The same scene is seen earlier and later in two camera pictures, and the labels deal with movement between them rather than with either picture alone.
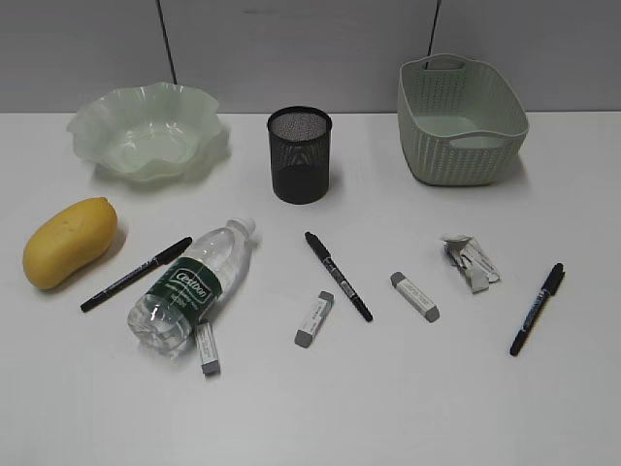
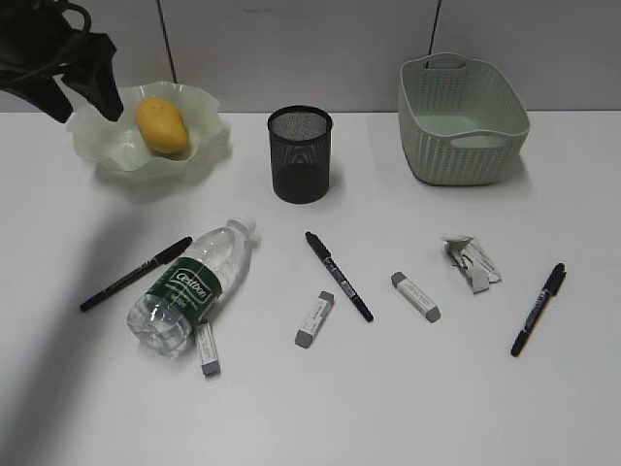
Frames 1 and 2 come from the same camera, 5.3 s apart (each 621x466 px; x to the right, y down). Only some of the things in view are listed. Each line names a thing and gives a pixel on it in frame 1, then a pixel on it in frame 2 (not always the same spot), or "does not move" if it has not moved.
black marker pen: (550, 286) does not move
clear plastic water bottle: (162, 320) does not move
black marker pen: (168, 256) does not move
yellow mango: (69, 240) to (163, 124)
